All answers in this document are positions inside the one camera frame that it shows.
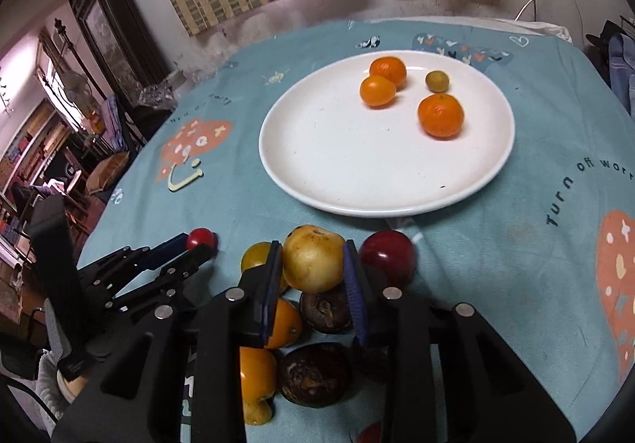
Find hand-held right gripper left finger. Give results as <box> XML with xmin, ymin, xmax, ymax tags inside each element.
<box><xmin>52</xmin><ymin>241</ymin><xmax>284</xmax><ymax>443</ymax></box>

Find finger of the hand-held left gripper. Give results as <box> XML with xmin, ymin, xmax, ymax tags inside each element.
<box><xmin>78</xmin><ymin>233</ymin><xmax>192</xmax><ymax>306</ymax></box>
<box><xmin>106</xmin><ymin>243</ymin><xmax>218</xmax><ymax>326</ymax></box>

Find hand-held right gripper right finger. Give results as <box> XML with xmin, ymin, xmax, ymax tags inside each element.
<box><xmin>342</xmin><ymin>239</ymin><xmax>579</xmax><ymax>443</ymax></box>

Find red cherry tomato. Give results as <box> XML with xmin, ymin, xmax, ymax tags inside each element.
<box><xmin>186</xmin><ymin>227</ymin><xmax>217</xmax><ymax>255</ymax></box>

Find yellow pear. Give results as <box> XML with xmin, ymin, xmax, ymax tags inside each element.
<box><xmin>282</xmin><ymin>225</ymin><xmax>346</xmax><ymax>294</ymax></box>

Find white round plate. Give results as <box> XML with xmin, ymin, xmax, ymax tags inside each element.
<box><xmin>258</xmin><ymin>49</ymin><xmax>516</xmax><ymax>218</ymax></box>

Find person's left forearm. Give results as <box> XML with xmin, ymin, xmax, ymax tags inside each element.
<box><xmin>30</xmin><ymin>299</ymin><xmax>89</xmax><ymax>424</ymax></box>

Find orange citrus fruit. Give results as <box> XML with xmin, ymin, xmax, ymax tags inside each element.
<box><xmin>268</xmin><ymin>297</ymin><xmax>303</xmax><ymax>349</ymax></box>
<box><xmin>239</xmin><ymin>346</ymin><xmax>277</xmax><ymax>401</ymax></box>

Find dark brown passion fruit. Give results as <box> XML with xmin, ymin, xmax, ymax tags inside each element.
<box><xmin>299</xmin><ymin>287</ymin><xmax>354</xmax><ymax>335</ymax></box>

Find yellow-orange citrus fruit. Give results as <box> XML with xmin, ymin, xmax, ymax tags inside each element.
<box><xmin>241</xmin><ymin>241</ymin><xmax>273</xmax><ymax>275</ymax></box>

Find dark red plum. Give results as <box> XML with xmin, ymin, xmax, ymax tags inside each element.
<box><xmin>358</xmin><ymin>230</ymin><xmax>416</xmax><ymax>286</ymax></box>

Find large dark brown water chestnut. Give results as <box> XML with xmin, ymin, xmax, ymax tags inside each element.
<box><xmin>277</xmin><ymin>343</ymin><xmax>354</xmax><ymax>408</ymax></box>

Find wicker basket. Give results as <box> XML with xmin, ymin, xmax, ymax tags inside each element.
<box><xmin>87</xmin><ymin>152</ymin><xmax>131</xmax><ymax>193</ymax></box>

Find yellow fruit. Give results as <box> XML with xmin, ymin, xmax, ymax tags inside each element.
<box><xmin>242</xmin><ymin>398</ymin><xmax>273</xmax><ymax>426</ymax></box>

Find red fruit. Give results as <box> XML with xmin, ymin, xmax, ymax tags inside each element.
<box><xmin>356</xmin><ymin>422</ymin><xmax>383</xmax><ymax>443</ymax></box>

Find large orange mandarin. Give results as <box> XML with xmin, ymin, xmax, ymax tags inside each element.
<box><xmin>417</xmin><ymin>93</ymin><xmax>465</xmax><ymax>141</ymax></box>

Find small green-yellow kumquat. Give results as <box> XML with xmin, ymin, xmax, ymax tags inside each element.
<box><xmin>425</xmin><ymin>70</ymin><xmax>451</xmax><ymax>93</ymax></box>

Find dark wooden cabinet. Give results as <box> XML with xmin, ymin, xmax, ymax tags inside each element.
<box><xmin>68</xmin><ymin>0</ymin><xmax>172</xmax><ymax>107</ymax></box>

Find blue printed tablecloth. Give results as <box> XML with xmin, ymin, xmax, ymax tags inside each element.
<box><xmin>74</xmin><ymin>16</ymin><xmax>635</xmax><ymax>443</ymax></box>

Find white folded cloth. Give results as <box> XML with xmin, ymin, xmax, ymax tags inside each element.
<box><xmin>506</xmin><ymin>19</ymin><xmax>573</xmax><ymax>43</ymax></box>

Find hanging dark clothes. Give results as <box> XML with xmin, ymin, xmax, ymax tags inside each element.
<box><xmin>585</xmin><ymin>16</ymin><xmax>635</xmax><ymax>119</ymax></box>

